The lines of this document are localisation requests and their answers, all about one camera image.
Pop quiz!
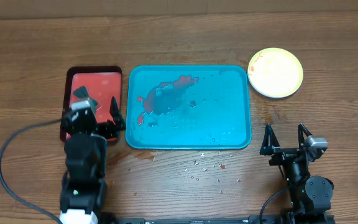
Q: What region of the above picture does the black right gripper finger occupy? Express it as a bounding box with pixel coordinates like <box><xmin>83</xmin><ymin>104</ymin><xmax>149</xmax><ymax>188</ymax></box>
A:
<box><xmin>298</xmin><ymin>123</ymin><xmax>311</xmax><ymax>148</ymax></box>
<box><xmin>260</xmin><ymin>124</ymin><xmax>281</xmax><ymax>155</ymax></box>

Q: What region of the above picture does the green and pink sponge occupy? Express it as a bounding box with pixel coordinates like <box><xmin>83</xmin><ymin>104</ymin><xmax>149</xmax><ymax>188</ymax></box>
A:
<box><xmin>73</xmin><ymin>86</ymin><xmax>99</xmax><ymax>107</ymax></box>

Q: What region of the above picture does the yellow plate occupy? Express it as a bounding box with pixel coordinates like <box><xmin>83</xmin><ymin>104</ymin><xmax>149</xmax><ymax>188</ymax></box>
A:
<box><xmin>247</xmin><ymin>47</ymin><xmax>303</xmax><ymax>98</ymax></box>

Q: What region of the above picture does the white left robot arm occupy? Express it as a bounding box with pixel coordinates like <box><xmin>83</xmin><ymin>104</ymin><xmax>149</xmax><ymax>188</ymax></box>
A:
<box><xmin>59</xmin><ymin>97</ymin><xmax>126</xmax><ymax>224</ymax></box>

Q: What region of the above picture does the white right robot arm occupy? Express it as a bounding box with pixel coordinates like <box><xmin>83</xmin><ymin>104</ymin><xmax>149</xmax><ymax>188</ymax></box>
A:
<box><xmin>257</xmin><ymin>123</ymin><xmax>335</xmax><ymax>223</ymax></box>

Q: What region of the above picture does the dark tray with red liquid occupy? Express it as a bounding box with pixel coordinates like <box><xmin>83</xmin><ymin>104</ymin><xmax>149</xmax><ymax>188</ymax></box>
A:
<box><xmin>59</xmin><ymin>65</ymin><xmax>123</xmax><ymax>143</ymax></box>

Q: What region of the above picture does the teal plastic tray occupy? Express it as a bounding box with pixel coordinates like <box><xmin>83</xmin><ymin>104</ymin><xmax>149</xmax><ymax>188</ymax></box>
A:
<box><xmin>126</xmin><ymin>65</ymin><xmax>252</xmax><ymax>150</ymax></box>

